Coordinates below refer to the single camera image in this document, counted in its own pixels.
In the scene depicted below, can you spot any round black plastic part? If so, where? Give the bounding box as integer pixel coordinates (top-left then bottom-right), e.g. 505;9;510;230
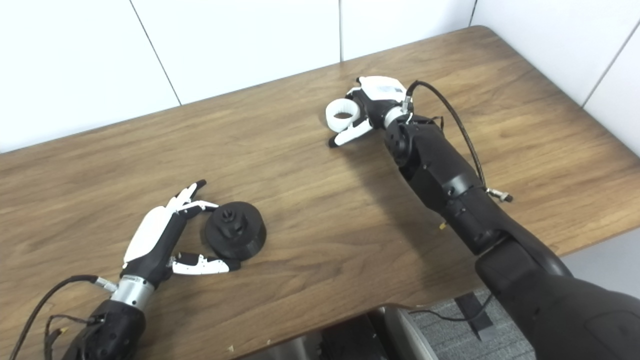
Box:
204;201;267;261

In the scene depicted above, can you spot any black robot torso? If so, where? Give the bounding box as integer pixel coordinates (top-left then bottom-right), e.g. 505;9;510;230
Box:
240;305;441;360

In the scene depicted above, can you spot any thin arm wire bundle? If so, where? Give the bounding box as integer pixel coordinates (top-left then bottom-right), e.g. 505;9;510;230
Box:
410;114;446;132
44;314;103;360

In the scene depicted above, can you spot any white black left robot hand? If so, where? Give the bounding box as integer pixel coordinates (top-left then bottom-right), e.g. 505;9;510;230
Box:
110;179;242;314

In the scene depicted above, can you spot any white plastic ring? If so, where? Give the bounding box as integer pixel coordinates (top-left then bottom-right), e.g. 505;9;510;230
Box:
325;98;362;134

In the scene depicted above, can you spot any black table leg foot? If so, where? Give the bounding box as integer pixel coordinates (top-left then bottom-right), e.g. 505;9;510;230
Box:
455;293;497;342

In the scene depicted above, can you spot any thin left arm wire bundle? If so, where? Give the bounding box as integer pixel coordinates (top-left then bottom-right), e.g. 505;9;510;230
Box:
44;314;103;360

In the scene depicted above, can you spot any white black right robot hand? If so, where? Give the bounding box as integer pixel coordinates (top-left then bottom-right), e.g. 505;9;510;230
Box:
328;75;415;149

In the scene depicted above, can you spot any thin black floor cable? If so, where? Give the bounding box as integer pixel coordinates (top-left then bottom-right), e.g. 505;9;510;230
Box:
409;294;496;323

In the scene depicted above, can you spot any thin right arm wire bundle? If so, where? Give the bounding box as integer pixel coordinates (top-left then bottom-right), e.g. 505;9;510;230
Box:
410;114;446;132

